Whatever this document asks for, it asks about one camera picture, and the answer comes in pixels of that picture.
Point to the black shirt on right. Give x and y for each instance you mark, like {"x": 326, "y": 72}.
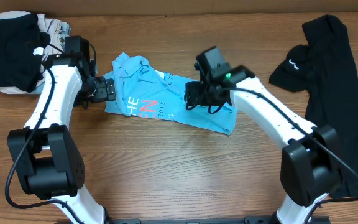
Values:
{"x": 325, "y": 67}

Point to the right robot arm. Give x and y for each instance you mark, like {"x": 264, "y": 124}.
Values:
{"x": 309, "y": 168}

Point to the folded black garment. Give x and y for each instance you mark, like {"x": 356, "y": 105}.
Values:
{"x": 20, "y": 63}

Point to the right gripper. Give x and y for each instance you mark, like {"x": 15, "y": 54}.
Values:
{"x": 191, "y": 96}

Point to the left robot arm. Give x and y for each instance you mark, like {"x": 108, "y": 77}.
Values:
{"x": 47, "y": 165}

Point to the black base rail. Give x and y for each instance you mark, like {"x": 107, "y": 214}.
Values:
{"x": 191, "y": 221}

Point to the light blue t-shirt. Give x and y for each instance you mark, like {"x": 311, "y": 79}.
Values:
{"x": 145, "y": 92}

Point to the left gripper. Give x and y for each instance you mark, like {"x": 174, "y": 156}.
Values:
{"x": 107, "y": 89}

